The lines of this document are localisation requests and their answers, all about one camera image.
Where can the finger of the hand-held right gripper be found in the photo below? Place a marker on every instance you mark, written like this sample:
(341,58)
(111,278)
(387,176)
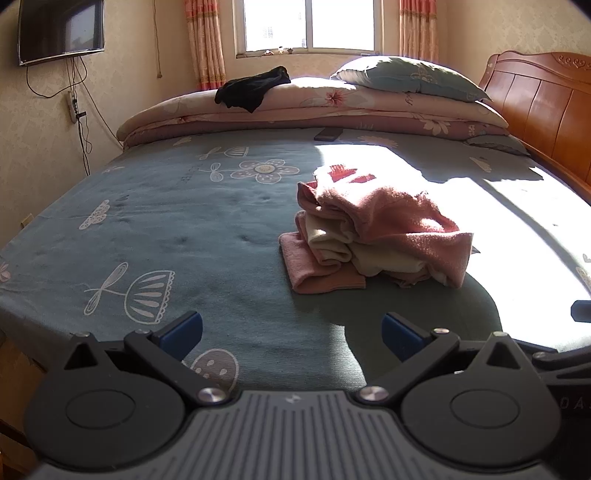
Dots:
(581,310)

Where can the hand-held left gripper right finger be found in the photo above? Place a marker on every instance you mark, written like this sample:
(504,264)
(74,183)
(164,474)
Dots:
(399,336)

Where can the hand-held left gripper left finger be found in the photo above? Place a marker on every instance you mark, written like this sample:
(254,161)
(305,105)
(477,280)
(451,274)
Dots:
(182,333)

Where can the pink and cream knit sweater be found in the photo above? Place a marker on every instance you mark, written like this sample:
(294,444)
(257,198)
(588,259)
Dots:
(392,226)

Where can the blue floral bed sheet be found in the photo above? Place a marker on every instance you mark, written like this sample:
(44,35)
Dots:
(175,240)

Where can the grey-green floral pillow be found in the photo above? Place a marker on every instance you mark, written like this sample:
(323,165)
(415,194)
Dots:
(411,76)
(498,144)

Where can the dark phone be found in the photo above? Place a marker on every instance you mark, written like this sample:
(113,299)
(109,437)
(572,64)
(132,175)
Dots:
(328,134)

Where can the wooden headboard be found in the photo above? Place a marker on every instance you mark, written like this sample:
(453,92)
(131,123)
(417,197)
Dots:
(535,101)

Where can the folded floral quilt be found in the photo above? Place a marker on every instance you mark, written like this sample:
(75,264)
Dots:
(323,110)

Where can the white power strip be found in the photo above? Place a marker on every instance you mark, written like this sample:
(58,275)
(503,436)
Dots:
(73,107)

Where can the black garment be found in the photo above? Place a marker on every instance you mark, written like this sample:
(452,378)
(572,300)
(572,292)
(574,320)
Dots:
(251,87)

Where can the pink patterned curtain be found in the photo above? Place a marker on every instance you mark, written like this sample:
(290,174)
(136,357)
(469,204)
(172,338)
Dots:
(205,41)
(418,27)

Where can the small windowsill ornaments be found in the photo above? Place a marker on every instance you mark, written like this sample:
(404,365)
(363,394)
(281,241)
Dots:
(279,50)

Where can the window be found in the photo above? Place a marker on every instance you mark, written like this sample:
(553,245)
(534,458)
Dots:
(307,23)

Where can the black wall television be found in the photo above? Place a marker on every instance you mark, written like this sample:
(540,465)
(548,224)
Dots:
(60,27)

